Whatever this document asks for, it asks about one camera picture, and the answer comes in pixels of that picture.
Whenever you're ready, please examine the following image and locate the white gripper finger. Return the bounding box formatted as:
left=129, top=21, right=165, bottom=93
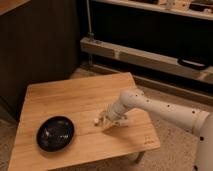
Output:
left=102, top=120, right=116, bottom=130
left=99, top=110, right=107, bottom=120

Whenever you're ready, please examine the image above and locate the white plastic bottle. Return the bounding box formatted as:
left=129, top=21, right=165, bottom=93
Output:
left=94, top=116, right=129, bottom=128

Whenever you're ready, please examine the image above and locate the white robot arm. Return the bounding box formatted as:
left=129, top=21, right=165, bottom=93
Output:
left=96, top=89, right=213, bottom=171

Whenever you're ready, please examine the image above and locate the black ceramic bowl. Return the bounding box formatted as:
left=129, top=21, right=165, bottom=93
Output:
left=36, top=116, right=75, bottom=152

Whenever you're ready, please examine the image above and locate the wooden table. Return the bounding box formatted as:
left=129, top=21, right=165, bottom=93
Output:
left=8, top=73, right=160, bottom=171

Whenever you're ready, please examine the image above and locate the wooden beam shelf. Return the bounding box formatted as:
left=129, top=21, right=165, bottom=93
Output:
left=80, top=37, right=213, bottom=84

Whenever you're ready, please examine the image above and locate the metal pole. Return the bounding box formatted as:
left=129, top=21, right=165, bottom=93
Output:
left=86, top=0, right=94, bottom=41

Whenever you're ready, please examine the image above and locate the upper wooden shelf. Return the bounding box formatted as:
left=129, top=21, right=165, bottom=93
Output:
left=92, top=0, right=213, bottom=21

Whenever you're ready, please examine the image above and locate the black handle object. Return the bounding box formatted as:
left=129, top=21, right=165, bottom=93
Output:
left=177, top=58, right=210, bottom=71

